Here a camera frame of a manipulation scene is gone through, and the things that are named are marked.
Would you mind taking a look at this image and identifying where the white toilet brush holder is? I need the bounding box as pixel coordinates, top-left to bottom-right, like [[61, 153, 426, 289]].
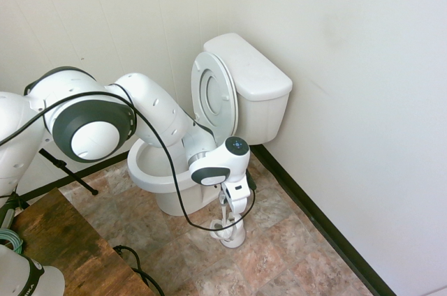
[[209, 215, 247, 249]]

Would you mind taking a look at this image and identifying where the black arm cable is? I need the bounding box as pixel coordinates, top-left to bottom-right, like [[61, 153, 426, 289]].
[[0, 91, 258, 232]]

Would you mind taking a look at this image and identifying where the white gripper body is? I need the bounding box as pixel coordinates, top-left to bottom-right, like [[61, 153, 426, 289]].
[[224, 176, 254, 216]]

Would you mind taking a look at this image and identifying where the white toilet tank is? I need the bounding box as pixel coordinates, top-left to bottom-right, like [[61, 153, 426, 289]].
[[237, 89, 291, 146]]

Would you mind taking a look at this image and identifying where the brown wooden table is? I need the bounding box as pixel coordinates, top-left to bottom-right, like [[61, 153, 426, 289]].
[[10, 186, 156, 296]]

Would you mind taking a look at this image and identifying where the black baseboard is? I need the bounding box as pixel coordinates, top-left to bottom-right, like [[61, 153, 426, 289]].
[[17, 151, 132, 202], [249, 144, 397, 296]]

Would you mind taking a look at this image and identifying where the white toilet tank cover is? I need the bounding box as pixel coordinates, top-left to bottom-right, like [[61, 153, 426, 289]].
[[203, 32, 293, 102]]

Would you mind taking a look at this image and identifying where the black cable on table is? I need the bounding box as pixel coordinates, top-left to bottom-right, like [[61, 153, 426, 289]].
[[113, 245, 165, 296]]

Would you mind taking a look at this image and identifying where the white toilet seat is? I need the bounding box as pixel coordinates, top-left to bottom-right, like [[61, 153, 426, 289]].
[[191, 52, 240, 143]]

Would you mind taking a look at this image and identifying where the black camera tripod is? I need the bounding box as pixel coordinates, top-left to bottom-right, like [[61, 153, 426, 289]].
[[0, 147, 99, 209]]

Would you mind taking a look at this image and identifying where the white toilet lid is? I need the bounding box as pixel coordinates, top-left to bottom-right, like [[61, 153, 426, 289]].
[[200, 52, 241, 138]]

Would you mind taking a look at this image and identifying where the green coiled cable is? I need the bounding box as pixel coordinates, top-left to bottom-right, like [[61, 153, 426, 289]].
[[0, 228, 24, 255]]

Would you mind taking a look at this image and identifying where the white toilet brush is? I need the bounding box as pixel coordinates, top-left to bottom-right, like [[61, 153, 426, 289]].
[[214, 201, 233, 237]]

